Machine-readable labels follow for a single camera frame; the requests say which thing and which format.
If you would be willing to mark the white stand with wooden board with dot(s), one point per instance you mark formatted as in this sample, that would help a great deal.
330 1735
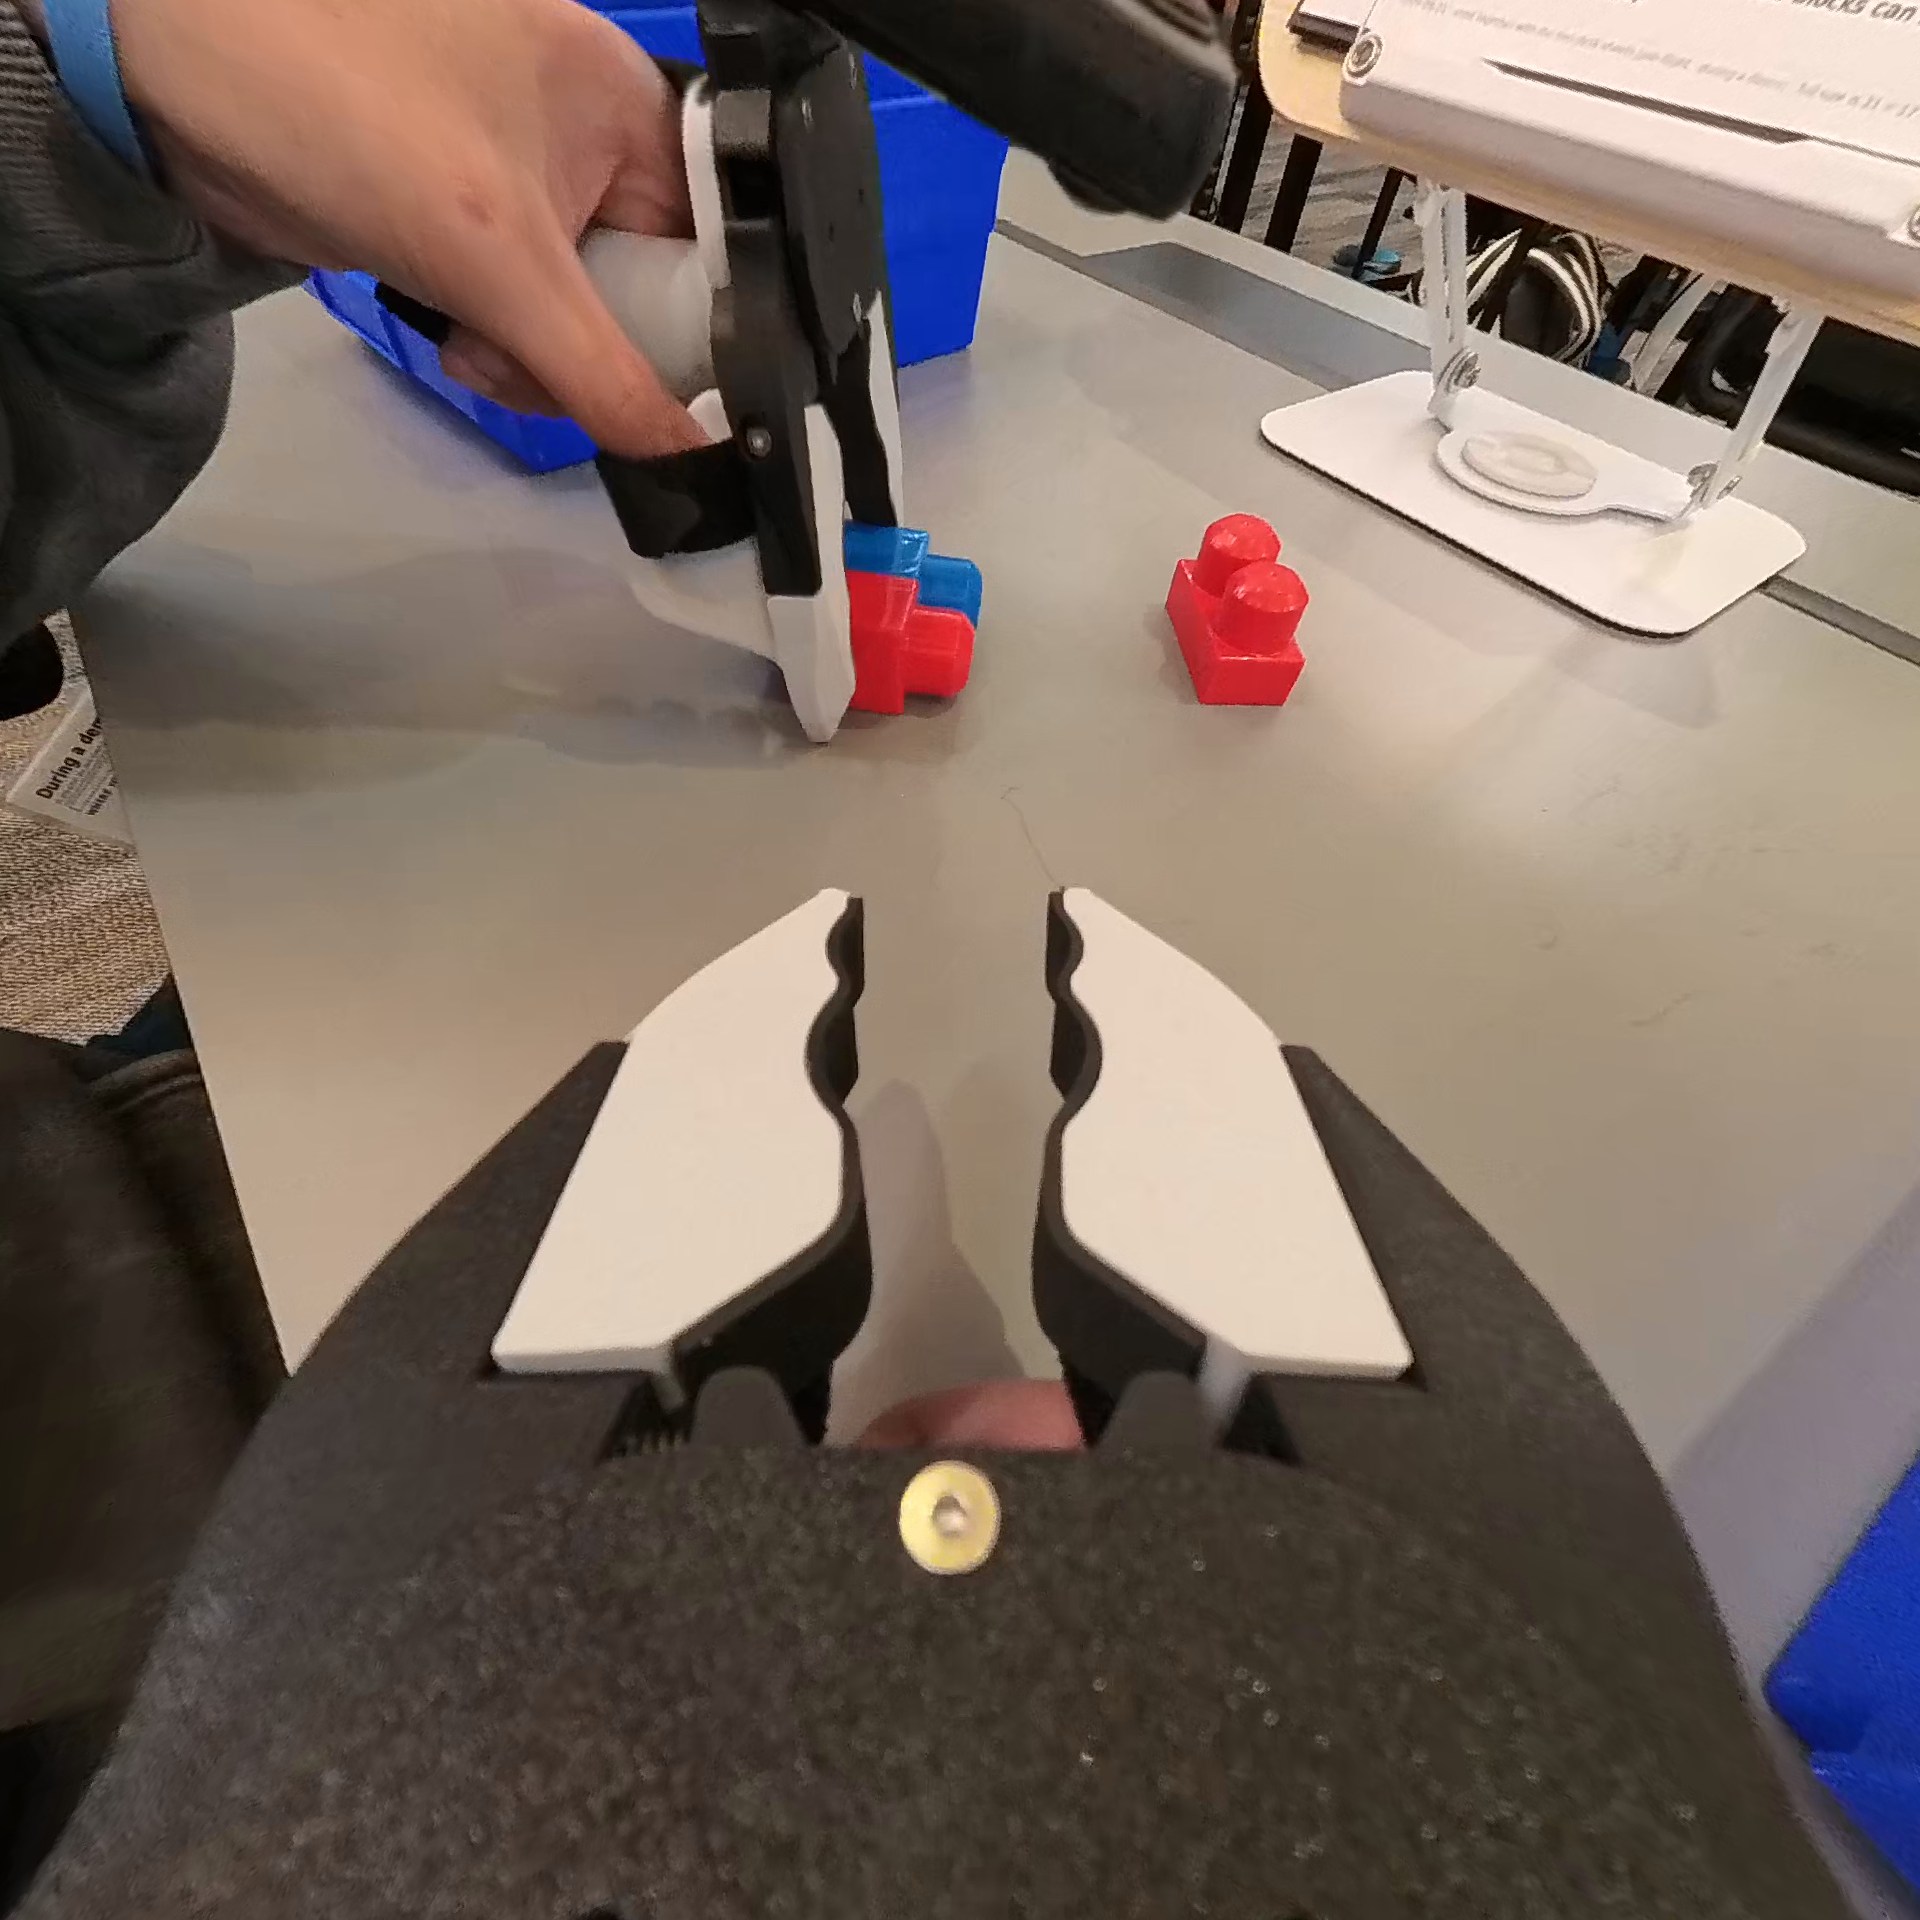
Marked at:
1500 452

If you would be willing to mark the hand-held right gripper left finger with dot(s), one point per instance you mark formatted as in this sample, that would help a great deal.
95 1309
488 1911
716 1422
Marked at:
675 1185

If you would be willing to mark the red single-stud toy block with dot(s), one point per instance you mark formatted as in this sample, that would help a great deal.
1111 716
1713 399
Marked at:
915 653

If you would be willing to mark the grey desk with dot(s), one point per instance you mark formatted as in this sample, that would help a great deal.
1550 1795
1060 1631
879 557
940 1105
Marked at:
1350 901

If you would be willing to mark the person's left hand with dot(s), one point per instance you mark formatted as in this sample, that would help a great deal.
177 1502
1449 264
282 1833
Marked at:
420 166

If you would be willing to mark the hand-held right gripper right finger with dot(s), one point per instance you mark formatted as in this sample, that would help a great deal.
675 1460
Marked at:
1214 1185

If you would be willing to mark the black white striped bag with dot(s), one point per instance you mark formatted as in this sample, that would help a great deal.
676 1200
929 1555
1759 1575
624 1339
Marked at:
1545 293

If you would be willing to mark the blue plastic storage bin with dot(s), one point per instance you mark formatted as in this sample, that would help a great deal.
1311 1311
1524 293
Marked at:
1851 1665
938 224

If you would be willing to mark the person's right hand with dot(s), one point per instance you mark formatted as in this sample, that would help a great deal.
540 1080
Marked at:
975 1417

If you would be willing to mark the blue single-stud toy block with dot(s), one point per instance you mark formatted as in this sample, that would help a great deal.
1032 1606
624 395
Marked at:
944 587

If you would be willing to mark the printed paper sheet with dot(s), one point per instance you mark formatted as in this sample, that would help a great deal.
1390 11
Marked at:
59 765

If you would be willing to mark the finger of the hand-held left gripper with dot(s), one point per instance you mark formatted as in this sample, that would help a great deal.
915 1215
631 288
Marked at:
884 421
809 662

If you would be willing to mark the red two-stud toy block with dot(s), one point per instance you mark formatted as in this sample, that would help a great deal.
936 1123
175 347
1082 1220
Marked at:
1238 653

